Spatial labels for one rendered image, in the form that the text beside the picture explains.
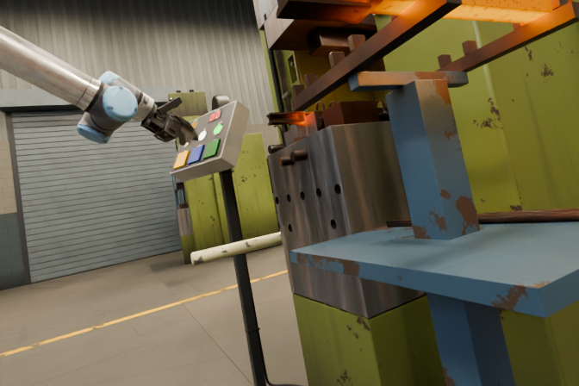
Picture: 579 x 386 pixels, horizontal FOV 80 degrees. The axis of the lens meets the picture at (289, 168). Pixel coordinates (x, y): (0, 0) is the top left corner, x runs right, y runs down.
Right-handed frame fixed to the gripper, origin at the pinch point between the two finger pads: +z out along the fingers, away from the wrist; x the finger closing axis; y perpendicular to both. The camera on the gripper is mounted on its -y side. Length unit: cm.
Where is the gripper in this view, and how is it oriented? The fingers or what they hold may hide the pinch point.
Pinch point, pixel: (196, 136)
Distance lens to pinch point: 135.1
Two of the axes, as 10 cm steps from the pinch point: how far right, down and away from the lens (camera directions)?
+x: 7.8, -1.9, -6.0
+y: -1.5, 8.7, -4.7
